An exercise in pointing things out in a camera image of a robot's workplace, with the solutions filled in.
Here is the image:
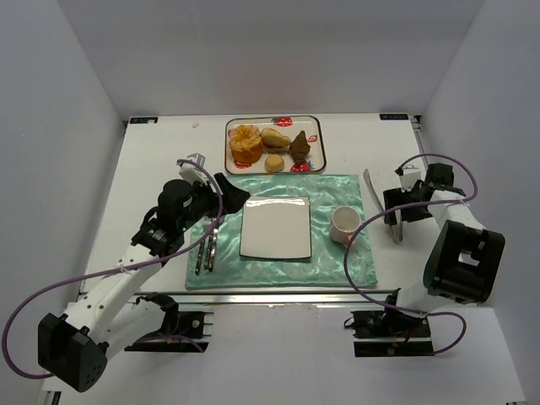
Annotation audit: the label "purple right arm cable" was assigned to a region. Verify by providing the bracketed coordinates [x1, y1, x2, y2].
[343, 152, 480, 354]

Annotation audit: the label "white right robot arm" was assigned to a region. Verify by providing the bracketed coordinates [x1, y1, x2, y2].
[383, 163, 505, 317]

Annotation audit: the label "white square plate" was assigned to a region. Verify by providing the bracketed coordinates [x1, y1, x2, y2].
[240, 196, 312, 261]

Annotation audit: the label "large orange muffin bread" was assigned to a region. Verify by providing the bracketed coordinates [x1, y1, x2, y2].
[229, 124, 263, 164]

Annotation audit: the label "brown chocolate croissant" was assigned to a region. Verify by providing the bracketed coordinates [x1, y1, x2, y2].
[289, 131, 311, 165]

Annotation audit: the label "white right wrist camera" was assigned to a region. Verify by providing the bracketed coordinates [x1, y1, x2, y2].
[395, 165, 422, 192]

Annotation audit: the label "silver metal tongs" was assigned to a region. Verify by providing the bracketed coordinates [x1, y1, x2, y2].
[363, 169, 404, 244]

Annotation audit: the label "silver spoon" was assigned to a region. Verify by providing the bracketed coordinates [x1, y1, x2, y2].
[204, 223, 220, 273]

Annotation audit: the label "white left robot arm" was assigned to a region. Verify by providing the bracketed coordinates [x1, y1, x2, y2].
[38, 173, 251, 392]

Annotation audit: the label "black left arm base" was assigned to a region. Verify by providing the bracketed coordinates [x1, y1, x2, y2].
[124, 293, 214, 354]

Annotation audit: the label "aluminium table frame rail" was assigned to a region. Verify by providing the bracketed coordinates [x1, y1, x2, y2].
[62, 289, 469, 311]

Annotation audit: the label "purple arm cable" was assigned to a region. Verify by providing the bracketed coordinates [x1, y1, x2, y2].
[2, 158, 224, 380]
[343, 152, 480, 354]

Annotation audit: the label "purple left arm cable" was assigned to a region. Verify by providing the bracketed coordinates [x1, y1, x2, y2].
[2, 158, 224, 380]

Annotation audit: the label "pink mug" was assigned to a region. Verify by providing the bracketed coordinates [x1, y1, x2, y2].
[329, 206, 362, 246]

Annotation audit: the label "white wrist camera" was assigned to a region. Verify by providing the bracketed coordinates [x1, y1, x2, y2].
[395, 165, 422, 192]
[177, 162, 208, 186]

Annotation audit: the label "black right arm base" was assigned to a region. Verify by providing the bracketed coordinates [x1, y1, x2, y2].
[343, 309, 434, 358]

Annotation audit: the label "small round yellow bun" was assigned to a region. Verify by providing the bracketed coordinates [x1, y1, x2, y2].
[264, 154, 284, 173]

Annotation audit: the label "oval sandwich bun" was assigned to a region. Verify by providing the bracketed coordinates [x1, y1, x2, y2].
[261, 127, 291, 148]

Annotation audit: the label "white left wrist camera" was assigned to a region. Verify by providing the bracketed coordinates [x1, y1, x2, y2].
[177, 162, 208, 186]

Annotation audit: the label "strawberry pattern tray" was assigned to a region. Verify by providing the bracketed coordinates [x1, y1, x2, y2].
[224, 116, 327, 175]

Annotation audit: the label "silver fork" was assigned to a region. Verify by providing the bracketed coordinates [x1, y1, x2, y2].
[195, 217, 212, 276]

